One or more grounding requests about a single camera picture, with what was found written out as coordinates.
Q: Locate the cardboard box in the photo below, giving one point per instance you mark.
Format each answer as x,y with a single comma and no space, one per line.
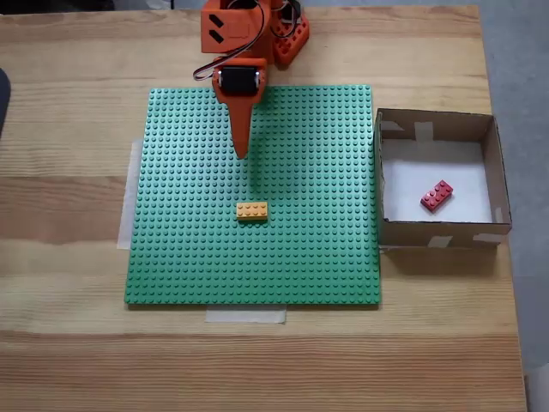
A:
499,171

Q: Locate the black rounded object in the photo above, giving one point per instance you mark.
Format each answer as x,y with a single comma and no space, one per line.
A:
3,103

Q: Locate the green lego baseplate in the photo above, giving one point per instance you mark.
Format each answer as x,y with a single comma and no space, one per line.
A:
193,193

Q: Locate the yellow lego block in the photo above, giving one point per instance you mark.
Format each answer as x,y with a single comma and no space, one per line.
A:
252,211

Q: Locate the white paper sheet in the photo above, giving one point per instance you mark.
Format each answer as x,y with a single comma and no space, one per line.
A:
403,189

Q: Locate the red lego block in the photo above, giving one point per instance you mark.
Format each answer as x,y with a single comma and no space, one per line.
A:
436,196

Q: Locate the long masking tape strip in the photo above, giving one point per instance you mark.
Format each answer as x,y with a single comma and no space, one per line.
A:
126,214

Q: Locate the short masking tape strip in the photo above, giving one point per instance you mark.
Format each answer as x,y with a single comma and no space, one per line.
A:
244,316

